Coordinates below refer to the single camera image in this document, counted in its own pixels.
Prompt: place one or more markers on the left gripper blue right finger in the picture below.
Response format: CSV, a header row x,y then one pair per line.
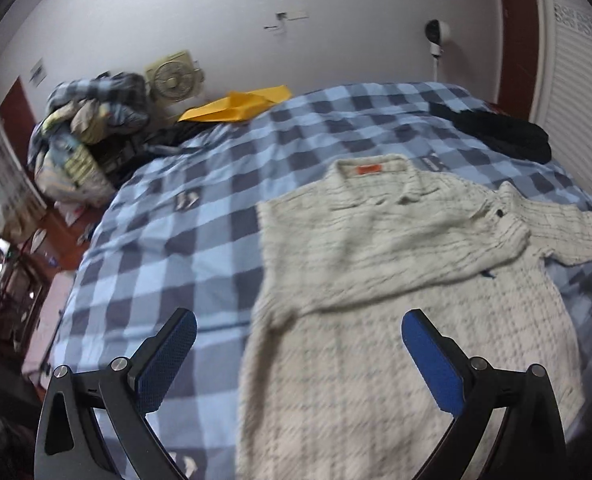
x,y
443,365

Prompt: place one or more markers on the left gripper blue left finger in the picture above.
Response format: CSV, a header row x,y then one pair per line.
x,y
158,359

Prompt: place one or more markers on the cream plaid knit shirt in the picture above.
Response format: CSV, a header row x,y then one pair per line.
x,y
327,390

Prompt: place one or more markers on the pile of clothes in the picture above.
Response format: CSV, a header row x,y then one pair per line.
x,y
80,114

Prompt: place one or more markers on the blue checkered bed cover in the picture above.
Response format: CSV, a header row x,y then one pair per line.
x,y
182,233

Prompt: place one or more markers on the black garment on bed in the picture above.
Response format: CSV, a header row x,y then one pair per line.
x,y
512,137

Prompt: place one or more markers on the yellow paper envelope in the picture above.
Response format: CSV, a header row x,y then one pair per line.
x,y
238,106

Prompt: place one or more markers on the dark red wooden door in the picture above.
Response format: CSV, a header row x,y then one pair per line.
x,y
520,50

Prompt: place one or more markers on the white louvered wardrobe door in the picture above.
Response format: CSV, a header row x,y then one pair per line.
x,y
563,96

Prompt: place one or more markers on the beige box fan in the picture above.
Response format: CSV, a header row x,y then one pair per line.
x,y
175,78

